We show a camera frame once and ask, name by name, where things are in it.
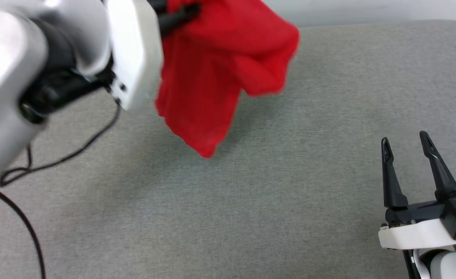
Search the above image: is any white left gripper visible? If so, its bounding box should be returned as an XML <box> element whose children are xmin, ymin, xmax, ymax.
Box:
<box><xmin>106</xmin><ymin>0</ymin><xmax>202</xmax><ymax>112</ymax></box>

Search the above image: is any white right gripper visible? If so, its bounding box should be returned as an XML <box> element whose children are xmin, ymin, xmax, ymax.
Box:
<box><xmin>378</xmin><ymin>131</ymin><xmax>456</xmax><ymax>251</ymax></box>

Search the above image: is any red and white jersey garment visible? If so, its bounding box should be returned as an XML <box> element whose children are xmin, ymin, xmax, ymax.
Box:
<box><xmin>155</xmin><ymin>0</ymin><xmax>300</xmax><ymax>158</ymax></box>

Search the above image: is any thin black cable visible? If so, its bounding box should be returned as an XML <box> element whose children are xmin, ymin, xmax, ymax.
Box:
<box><xmin>0</xmin><ymin>98</ymin><xmax>122</xmax><ymax>188</ymax></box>

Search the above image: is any thick black cable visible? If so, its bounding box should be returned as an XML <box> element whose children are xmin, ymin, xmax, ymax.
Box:
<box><xmin>0</xmin><ymin>181</ymin><xmax>46</xmax><ymax>279</ymax></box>

